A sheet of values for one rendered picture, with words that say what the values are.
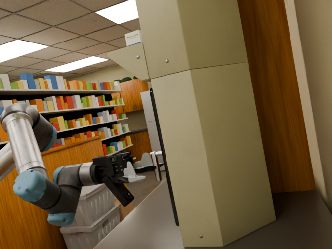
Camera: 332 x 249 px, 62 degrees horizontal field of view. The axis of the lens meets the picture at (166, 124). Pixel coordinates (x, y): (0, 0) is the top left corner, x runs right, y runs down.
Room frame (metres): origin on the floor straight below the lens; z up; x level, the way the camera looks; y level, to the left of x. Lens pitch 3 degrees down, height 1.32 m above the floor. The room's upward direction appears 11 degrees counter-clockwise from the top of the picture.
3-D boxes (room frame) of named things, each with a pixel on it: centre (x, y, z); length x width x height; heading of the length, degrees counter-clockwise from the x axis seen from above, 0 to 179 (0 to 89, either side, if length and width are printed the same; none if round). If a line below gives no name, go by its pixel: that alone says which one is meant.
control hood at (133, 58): (0.91, 0.02, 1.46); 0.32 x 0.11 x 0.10; 161
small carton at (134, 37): (0.86, 0.04, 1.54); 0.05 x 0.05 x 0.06; 65
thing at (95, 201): (3.00, 1.01, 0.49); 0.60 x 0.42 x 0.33; 161
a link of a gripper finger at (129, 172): (0.77, 0.12, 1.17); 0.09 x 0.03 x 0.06; 35
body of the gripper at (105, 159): (0.85, 0.19, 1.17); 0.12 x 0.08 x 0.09; 71
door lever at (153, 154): (0.80, 0.04, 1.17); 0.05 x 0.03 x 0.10; 71
